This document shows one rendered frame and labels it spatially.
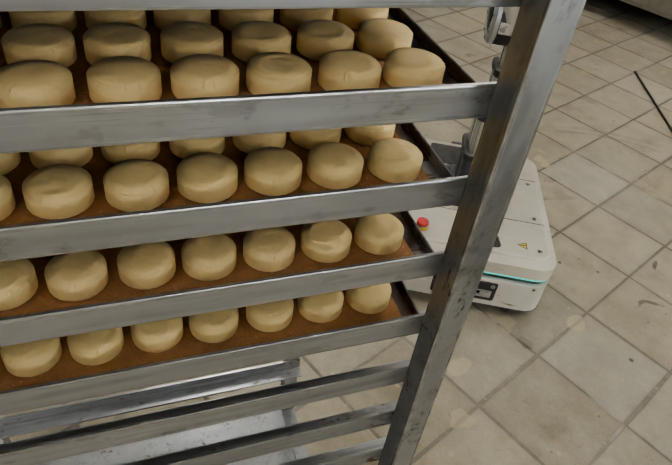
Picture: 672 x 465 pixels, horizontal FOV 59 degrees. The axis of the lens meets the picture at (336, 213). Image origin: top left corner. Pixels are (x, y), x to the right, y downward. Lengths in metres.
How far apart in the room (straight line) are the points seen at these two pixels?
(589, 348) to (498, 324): 0.29
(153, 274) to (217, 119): 0.18
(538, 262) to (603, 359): 0.39
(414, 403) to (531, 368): 1.27
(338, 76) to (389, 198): 0.11
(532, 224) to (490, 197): 1.55
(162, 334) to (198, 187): 0.18
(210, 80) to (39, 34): 0.14
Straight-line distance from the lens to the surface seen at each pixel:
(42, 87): 0.44
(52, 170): 0.52
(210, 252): 0.56
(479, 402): 1.84
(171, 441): 1.50
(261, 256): 0.56
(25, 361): 0.62
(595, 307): 2.27
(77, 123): 0.41
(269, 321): 0.62
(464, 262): 0.56
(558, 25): 0.45
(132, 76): 0.45
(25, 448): 0.67
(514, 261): 1.92
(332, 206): 0.49
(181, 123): 0.41
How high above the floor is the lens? 1.44
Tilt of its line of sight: 39 degrees down
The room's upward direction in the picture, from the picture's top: 8 degrees clockwise
